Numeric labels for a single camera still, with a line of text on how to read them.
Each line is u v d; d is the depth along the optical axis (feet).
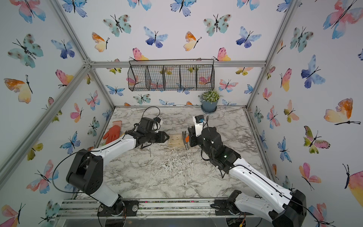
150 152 3.11
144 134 2.29
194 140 2.05
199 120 1.91
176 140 3.15
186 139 2.65
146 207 2.47
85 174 1.47
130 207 2.42
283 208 1.27
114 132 3.41
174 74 3.23
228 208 2.16
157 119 2.65
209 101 3.52
